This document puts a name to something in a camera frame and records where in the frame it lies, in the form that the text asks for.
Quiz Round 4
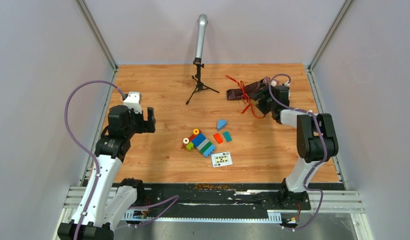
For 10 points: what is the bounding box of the nine of spades card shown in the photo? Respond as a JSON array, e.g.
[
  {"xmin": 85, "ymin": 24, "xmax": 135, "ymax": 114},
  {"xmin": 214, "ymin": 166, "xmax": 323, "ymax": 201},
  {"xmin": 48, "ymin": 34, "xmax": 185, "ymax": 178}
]
[{"xmin": 211, "ymin": 151, "xmax": 233, "ymax": 168}]

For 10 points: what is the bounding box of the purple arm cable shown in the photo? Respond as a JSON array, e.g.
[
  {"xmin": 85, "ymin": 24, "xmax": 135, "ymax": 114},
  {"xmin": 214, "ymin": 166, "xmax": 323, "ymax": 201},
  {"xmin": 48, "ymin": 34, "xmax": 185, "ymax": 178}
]
[
  {"xmin": 64, "ymin": 80, "xmax": 128, "ymax": 240},
  {"xmin": 268, "ymin": 73, "xmax": 328, "ymax": 232}
]

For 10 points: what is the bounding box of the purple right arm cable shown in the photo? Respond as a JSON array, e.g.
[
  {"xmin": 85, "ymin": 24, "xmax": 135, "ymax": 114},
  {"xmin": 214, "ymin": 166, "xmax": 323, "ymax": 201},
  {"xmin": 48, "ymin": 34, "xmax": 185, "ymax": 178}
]
[{"xmin": 268, "ymin": 73, "xmax": 328, "ymax": 232}]

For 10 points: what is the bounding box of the black tripod stand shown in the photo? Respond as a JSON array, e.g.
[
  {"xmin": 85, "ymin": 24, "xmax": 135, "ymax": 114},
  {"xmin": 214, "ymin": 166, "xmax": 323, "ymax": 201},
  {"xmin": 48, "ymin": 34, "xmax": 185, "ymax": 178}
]
[{"xmin": 185, "ymin": 61, "xmax": 220, "ymax": 105}]

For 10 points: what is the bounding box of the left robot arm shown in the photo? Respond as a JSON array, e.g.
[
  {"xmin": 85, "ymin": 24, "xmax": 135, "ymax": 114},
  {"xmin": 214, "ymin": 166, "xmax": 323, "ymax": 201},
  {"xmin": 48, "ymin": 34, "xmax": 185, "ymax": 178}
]
[{"xmin": 57, "ymin": 105, "xmax": 156, "ymax": 240}]

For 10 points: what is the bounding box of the multicolour toy brick car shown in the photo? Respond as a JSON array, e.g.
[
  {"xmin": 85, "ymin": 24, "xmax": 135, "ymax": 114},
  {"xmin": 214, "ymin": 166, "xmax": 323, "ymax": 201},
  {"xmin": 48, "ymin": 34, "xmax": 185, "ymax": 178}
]
[{"xmin": 182, "ymin": 128, "xmax": 216, "ymax": 158}]

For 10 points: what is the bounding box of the silver microphone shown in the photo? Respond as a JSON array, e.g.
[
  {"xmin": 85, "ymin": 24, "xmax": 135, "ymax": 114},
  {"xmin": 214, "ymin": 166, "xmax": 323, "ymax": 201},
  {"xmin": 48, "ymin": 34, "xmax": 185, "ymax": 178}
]
[{"xmin": 194, "ymin": 14, "xmax": 208, "ymax": 65}]

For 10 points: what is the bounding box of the blue sloped toy block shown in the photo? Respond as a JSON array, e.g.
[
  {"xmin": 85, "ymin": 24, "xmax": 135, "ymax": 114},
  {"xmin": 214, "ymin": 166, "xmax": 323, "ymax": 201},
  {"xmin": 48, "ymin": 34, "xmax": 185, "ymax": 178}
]
[{"xmin": 217, "ymin": 119, "xmax": 227, "ymax": 131}]

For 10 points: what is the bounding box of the green toy block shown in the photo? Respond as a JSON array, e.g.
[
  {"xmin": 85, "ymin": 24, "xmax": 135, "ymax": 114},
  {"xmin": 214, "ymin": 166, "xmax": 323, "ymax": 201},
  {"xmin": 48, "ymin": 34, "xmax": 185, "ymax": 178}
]
[{"xmin": 185, "ymin": 142, "xmax": 194, "ymax": 151}]

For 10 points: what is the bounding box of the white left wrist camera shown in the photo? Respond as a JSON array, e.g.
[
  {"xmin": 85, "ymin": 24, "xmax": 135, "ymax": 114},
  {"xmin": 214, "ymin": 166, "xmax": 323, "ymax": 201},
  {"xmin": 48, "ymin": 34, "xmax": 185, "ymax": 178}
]
[{"xmin": 123, "ymin": 91, "xmax": 142, "ymax": 114}]

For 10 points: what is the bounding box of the white slotted cable duct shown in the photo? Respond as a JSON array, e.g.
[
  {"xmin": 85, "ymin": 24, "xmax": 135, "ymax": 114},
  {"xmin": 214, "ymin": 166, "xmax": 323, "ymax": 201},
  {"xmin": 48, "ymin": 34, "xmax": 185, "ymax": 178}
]
[{"xmin": 123, "ymin": 211, "xmax": 282, "ymax": 224}]

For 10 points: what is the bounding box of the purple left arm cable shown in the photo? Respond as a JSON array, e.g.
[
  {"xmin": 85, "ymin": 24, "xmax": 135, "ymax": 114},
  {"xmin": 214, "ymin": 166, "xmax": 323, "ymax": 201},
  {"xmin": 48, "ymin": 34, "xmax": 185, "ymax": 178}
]
[{"xmin": 64, "ymin": 80, "xmax": 128, "ymax": 240}]

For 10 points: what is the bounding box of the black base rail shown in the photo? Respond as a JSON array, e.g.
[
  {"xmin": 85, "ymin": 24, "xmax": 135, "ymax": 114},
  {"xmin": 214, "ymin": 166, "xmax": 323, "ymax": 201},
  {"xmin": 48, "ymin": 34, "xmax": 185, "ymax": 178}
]
[{"xmin": 82, "ymin": 181, "xmax": 346, "ymax": 221}]

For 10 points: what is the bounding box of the orange toy block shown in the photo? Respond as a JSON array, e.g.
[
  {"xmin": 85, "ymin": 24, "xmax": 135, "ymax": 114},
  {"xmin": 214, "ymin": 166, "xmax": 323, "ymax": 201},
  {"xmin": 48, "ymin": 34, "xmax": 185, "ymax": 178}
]
[{"xmin": 213, "ymin": 133, "xmax": 223, "ymax": 144}]

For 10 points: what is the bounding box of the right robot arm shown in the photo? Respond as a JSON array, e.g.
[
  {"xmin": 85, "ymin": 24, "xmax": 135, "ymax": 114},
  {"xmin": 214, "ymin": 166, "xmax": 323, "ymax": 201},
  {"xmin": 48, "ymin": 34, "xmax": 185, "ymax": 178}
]
[{"xmin": 251, "ymin": 85, "xmax": 339, "ymax": 210}]

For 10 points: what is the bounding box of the red ribbon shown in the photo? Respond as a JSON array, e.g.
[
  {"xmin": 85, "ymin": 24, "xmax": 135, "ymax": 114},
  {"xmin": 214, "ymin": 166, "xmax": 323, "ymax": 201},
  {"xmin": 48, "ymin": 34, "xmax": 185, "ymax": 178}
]
[{"xmin": 225, "ymin": 75, "xmax": 265, "ymax": 119}]

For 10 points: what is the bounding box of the teal toy block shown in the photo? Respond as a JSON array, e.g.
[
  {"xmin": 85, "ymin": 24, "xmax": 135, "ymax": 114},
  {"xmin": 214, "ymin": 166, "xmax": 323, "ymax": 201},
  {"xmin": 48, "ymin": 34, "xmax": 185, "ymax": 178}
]
[{"xmin": 223, "ymin": 131, "xmax": 232, "ymax": 142}]

